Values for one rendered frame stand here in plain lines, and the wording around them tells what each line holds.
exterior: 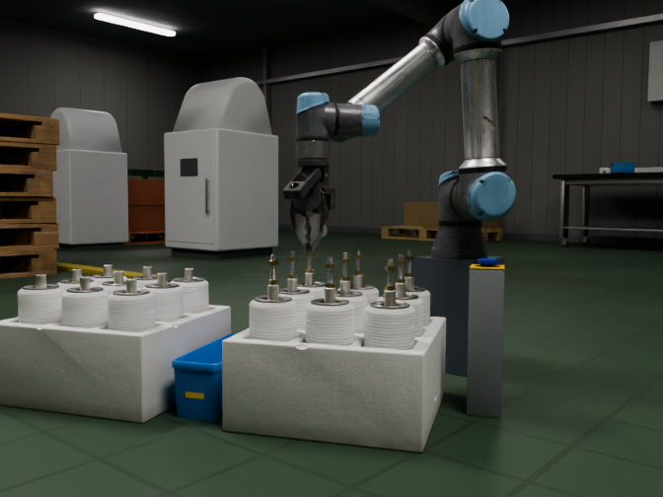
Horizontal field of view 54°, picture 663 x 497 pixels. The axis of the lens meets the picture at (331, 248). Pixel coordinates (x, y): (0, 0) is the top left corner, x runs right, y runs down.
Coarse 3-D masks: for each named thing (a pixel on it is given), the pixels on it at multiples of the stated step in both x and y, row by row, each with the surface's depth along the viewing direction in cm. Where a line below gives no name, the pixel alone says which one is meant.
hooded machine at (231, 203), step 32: (192, 96) 525; (224, 96) 502; (256, 96) 524; (192, 128) 513; (224, 128) 498; (256, 128) 526; (192, 160) 505; (224, 160) 494; (256, 160) 522; (192, 192) 507; (224, 192) 496; (256, 192) 524; (192, 224) 509; (224, 224) 498; (256, 224) 525; (192, 256) 518; (224, 256) 505
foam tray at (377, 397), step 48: (240, 336) 128; (432, 336) 129; (240, 384) 124; (288, 384) 121; (336, 384) 119; (384, 384) 116; (432, 384) 128; (240, 432) 125; (288, 432) 122; (336, 432) 119; (384, 432) 117
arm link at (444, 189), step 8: (440, 176) 174; (448, 176) 170; (456, 176) 169; (440, 184) 173; (448, 184) 170; (440, 192) 173; (448, 192) 168; (440, 200) 173; (448, 200) 168; (440, 208) 173; (448, 208) 170; (440, 216) 173; (448, 216) 171; (456, 216) 170
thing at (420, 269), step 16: (496, 256) 178; (416, 272) 174; (432, 272) 171; (448, 272) 168; (464, 272) 165; (432, 288) 171; (448, 288) 168; (464, 288) 165; (432, 304) 172; (448, 304) 168; (464, 304) 166; (448, 320) 169; (464, 320) 166; (448, 336) 169; (464, 336) 166; (448, 352) 169; (464, 352) 166; (448, 368) 169; (464, 368) 166
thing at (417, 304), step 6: (378, 300) 134; (396, 300) 130; (402, 300) 130; (408, 300) 130; (414, 300) 131; (420, 300) 132; (414, 306) 130; (420, 306) 132; (420, 312) 132; (420, 318) 132; (414, 324) 131; (420, 324) 132; (414, 330) 131; (420, 330) 132; (414, 336) 131; (420, 336) 132
